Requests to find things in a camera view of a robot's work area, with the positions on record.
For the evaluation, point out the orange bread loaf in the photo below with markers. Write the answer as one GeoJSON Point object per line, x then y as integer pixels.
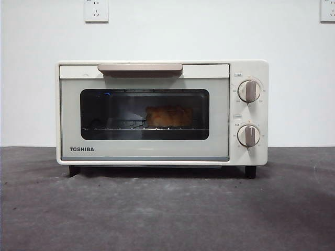
{"type": "Point", "coordinates": [170, 117]}

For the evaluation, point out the cream Toshiba toaster oven body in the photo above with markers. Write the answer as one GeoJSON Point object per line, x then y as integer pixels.
{"type": "Point", "coordinates": [248, 112]}

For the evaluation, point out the beige oven timer knob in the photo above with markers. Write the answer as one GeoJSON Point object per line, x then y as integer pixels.
{"type": "Point", "coordinates": [249, 135]}

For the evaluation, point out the beige oven temperature knob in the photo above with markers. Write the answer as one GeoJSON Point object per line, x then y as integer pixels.
{"type": "Point", "coordinates": [250, 91]}

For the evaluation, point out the white wall socket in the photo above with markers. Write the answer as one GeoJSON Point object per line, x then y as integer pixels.
{"type": "Point", "coordinates": [328, 11]}
{"type": "Point", "coordinates": [96, 11]}

